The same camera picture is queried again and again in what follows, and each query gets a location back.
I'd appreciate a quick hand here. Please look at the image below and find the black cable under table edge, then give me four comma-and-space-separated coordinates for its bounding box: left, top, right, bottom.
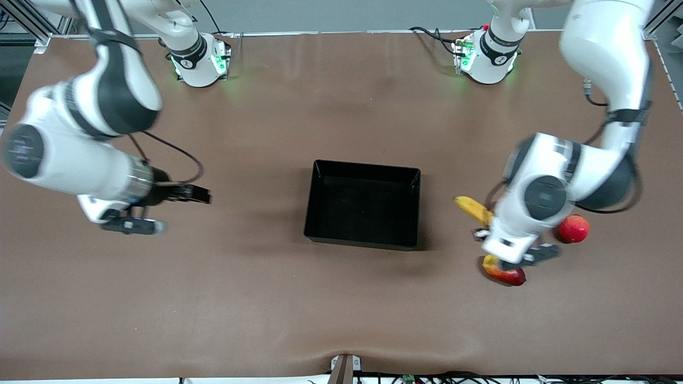
358, 371, 539, 384

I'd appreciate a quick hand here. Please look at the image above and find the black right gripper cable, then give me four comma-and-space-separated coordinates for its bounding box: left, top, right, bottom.
127, 131, 205, 186

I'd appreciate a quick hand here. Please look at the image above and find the black right arm base cable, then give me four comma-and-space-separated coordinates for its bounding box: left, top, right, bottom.
200, 0, 225, 35

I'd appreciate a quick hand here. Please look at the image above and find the aluminium frame with struts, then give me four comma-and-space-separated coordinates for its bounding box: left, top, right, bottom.
0, 0, 70, 51

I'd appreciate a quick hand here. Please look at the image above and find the aluminium corner frame bracket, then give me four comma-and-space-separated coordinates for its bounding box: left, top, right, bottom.
643, 0, 683, 41

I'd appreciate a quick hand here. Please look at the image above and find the black arm base cable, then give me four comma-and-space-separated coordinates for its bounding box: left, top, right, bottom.
200, 0, 225, 35
409, 26, 460, 57

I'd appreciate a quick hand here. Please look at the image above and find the yellow banana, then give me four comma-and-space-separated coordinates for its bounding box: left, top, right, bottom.
454, 196, 494, 227

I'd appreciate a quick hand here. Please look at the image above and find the black plastic box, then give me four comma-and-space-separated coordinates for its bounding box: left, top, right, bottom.
304, 159, 422, 251

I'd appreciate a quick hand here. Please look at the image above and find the brown table mat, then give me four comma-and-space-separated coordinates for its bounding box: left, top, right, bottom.
0, 29, 683, 380

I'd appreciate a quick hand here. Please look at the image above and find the black left arm base cable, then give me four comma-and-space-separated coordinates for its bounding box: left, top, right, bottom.
409, 26, 460, 57

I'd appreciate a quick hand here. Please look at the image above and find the large red peach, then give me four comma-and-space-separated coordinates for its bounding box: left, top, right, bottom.
555, 214, 591, 244

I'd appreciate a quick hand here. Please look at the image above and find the red yellow mango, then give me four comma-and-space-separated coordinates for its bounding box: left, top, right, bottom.
480, 255, 527, 287

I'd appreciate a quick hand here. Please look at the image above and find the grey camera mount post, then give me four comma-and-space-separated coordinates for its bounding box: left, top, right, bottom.
330, 354, 362, 384

